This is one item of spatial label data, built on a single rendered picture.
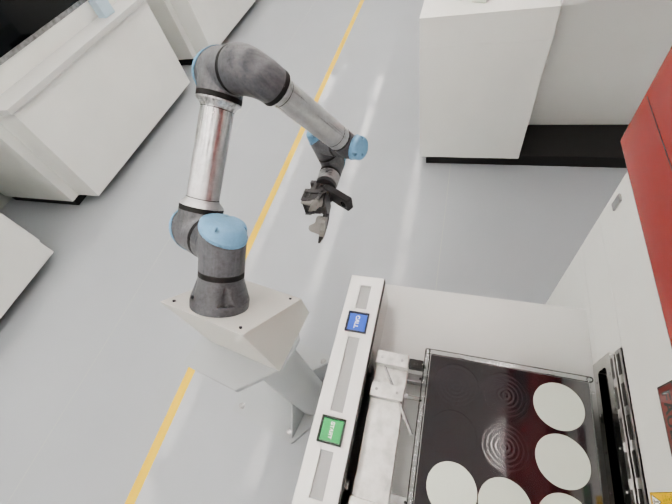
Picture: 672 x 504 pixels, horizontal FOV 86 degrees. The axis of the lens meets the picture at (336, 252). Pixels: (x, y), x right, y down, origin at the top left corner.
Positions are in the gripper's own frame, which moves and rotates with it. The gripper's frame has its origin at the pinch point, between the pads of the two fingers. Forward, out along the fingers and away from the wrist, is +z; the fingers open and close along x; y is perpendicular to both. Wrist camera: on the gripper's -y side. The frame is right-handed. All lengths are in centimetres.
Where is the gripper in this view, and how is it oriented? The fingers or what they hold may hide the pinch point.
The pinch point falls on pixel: (316, 229)
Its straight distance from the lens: 111.6
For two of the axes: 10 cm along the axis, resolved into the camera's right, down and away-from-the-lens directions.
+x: -1.5, -6.0, -7.9
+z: -2.4, 7.9, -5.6
